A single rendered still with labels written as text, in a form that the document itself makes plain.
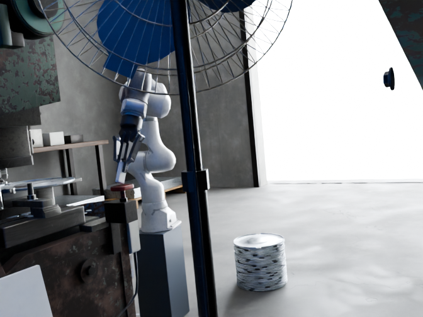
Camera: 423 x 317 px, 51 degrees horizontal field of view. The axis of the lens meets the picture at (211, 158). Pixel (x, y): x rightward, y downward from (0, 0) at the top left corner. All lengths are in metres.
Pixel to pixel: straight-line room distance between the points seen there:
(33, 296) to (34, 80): 0.65
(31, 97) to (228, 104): 4.91
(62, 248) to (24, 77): 0.54
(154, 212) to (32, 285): 0.91
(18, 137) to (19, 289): 0.51
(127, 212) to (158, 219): 0.64
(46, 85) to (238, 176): 4.93
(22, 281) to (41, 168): 4.61
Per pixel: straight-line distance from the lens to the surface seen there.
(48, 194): 1.68
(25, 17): 1.37
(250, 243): 2.53
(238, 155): 6.20
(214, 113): 6.34
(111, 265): 1.62
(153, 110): 1.66
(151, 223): 2.13
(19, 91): 1.46
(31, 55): 1.51
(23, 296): 1.35
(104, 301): 1.62
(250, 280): 2.52
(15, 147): 1.57
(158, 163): 2.08
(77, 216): 1.53
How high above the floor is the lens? 0.94
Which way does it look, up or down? 5 degrees down
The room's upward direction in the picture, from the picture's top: 5 degrees counter-clockwise
